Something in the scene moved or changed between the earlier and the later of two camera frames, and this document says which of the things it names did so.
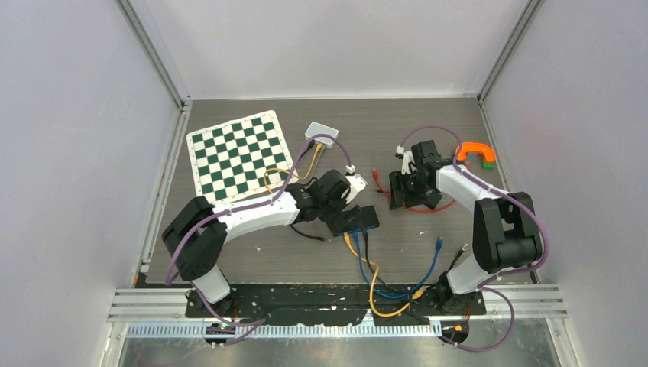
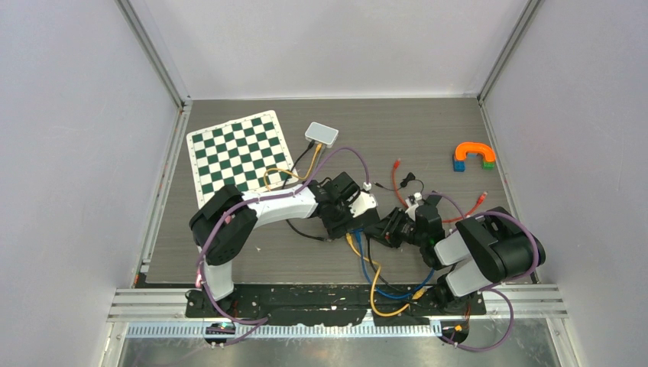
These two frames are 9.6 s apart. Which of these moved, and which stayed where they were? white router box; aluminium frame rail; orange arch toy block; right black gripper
Moved: right black gripper
Stayed: white router box; orange arch toy block; aluminium frame rail
